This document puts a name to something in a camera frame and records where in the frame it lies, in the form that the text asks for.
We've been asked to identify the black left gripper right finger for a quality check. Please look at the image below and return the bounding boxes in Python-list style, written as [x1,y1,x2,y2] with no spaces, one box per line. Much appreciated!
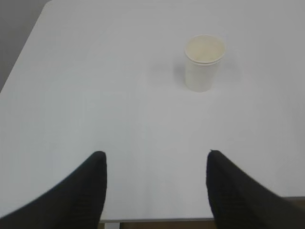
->
[206,150,305,229]

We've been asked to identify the white paper cup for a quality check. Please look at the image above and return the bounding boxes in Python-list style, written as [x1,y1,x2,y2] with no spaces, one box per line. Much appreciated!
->
[184,34,225,93]

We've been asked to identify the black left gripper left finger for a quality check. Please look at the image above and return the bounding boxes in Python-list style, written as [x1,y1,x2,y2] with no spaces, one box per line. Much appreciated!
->
[0,151,107,229]

